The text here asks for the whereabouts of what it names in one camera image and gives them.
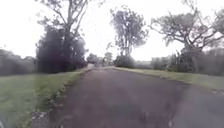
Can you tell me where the tall leafy tree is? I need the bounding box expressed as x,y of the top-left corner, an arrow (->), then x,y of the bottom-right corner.
109,4 -> 150,58

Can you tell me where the grass field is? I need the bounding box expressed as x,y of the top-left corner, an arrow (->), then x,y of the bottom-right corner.
0,69 -> 84,128

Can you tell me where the row of bushes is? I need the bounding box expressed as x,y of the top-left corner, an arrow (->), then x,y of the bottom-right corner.
134,48 -> 224,77

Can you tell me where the tall bare tree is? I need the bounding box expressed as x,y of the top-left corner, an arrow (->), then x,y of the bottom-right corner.
34,0 -> 108,73

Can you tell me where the round dark bush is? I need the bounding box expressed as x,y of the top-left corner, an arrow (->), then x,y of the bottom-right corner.
113,54 -> 137,69

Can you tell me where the grass verge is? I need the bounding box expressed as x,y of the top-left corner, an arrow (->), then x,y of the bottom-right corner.
114,66 -> 224,94

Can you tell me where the spreading tree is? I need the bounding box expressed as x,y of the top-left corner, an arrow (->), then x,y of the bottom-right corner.
148,0 -> 224,74

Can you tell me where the dark asphalt path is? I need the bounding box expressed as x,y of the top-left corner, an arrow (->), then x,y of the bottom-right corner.
31,66 -> 224,128

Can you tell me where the dark dense tree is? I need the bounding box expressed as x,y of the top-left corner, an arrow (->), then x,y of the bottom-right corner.
35,26 -> 89,74

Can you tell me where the dark hedge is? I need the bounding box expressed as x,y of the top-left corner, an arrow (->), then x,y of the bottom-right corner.
0,48 -> 38,77

